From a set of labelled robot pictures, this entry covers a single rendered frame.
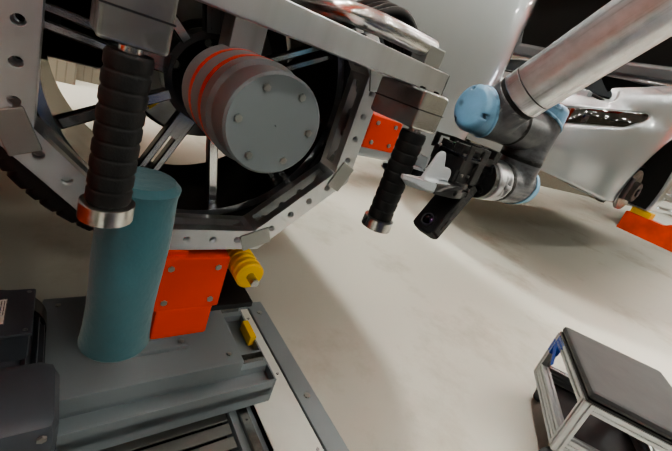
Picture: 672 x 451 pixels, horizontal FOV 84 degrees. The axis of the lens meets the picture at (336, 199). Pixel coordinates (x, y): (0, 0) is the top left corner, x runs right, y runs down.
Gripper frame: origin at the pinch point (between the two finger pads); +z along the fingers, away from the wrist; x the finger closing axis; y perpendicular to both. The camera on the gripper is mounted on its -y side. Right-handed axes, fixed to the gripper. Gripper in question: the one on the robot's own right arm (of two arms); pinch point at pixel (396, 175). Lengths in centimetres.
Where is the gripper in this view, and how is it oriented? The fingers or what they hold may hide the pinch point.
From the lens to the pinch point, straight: 52.8
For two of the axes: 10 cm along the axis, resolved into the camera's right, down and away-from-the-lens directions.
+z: -7.8, -0.7, -6.2
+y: 3.2, -8.9, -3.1
